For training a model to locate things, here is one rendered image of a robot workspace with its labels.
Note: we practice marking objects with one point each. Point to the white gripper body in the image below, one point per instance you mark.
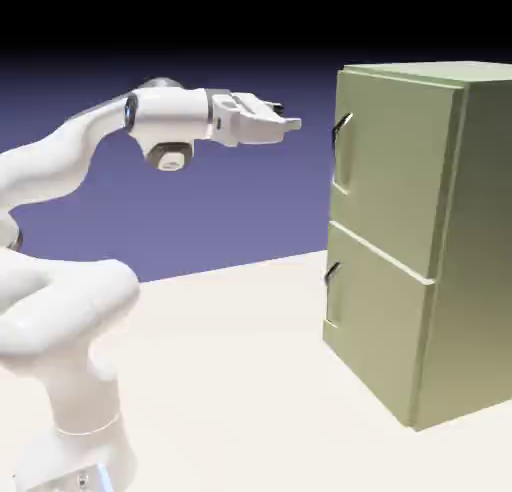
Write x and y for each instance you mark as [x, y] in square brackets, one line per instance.
[256, 120]

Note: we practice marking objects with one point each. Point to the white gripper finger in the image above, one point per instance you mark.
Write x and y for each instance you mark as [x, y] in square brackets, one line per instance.
[292, 124]
[276, 108]

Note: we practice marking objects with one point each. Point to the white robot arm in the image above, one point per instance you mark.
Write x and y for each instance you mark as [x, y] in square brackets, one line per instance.
[60, 160]

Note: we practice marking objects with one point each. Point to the tall green cabinet door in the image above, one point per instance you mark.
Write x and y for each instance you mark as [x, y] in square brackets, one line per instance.
[396, 168]

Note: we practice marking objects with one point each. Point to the green cabinet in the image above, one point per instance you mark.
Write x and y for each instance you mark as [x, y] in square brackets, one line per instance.
[472, 240]

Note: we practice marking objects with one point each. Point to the short green cabinet door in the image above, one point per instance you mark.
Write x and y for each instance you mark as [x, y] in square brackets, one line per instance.
[376, 324]

